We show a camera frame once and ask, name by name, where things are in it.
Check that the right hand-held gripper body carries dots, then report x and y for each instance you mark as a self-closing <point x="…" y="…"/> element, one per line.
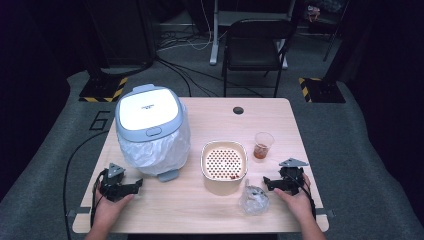
<point x="292" y="178"/>

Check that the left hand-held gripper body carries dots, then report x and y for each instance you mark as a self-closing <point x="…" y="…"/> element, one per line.
<point x="113" y="186"/>

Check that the grey-blue pedal trash can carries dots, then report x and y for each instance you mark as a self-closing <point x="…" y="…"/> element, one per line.
<point x="146" y="110"/>

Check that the person's left hand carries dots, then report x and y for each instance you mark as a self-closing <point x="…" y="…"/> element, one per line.
<point x="108" y="210"/>

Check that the person's right hand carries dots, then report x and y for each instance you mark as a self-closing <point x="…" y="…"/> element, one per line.
<point x="300" y="205"/>

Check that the crumpled clear plastic bag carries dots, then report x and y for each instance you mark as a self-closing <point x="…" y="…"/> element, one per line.
<point x="254" y="200"/>

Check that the white plastic bin liner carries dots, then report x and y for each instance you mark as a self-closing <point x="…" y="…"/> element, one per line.
<point x="156" y="153"/>

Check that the clear plastic cup brown liquid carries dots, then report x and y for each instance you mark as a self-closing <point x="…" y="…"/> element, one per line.
<point x="263" y="146"/>

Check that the red food scraps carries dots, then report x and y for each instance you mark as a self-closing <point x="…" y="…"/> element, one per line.
<point x="235" y="176"/>

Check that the beige strainer basket container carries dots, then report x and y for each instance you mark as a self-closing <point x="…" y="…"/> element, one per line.
<point x="224" y="187"/>

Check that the black folding chair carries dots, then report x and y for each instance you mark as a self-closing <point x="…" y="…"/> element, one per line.
<point x="253" y="50"/>

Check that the grey table edge bracket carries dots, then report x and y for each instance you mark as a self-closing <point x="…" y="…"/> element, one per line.
<point x="325" y="212"/>
<point x="78" y="211"/>

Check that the black hazard-striped base plate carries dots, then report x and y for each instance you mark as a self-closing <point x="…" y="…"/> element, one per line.
<point x="325" y="91"/>
<point x="101" y="90"/>

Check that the white desk frame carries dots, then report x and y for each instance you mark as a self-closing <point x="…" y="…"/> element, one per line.
<point x="214" y="40"/>

